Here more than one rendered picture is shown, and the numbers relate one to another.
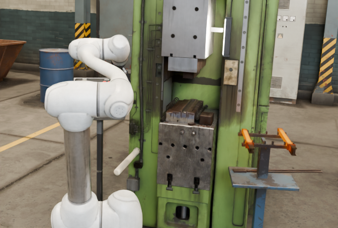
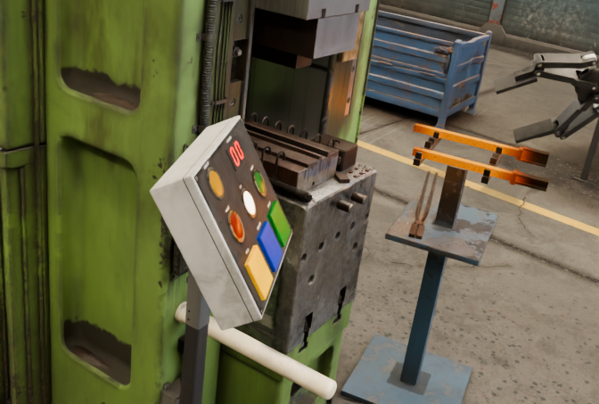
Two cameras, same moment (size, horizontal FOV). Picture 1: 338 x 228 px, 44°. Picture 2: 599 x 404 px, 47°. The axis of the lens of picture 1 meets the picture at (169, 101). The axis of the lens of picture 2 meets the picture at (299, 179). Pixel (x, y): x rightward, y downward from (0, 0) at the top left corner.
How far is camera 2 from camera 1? 281 cm
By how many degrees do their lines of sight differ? 69
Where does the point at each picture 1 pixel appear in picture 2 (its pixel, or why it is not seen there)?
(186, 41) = not seen: outside the picture
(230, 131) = not seen: hidden behind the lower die
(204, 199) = (345, 321)
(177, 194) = (313, 346)
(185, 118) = (325, 169)
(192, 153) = (344, 243)
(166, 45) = not seen: outside the picture
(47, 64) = not seen: outside the picture
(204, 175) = (353, 276)
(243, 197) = not seen: hidden behind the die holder
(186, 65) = (342, 36)
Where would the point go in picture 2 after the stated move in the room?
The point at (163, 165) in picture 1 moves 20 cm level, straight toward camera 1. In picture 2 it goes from (302, 303) to (373, 325)
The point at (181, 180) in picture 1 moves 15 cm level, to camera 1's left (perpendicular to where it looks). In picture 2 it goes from (324, 312) to (305, 340)
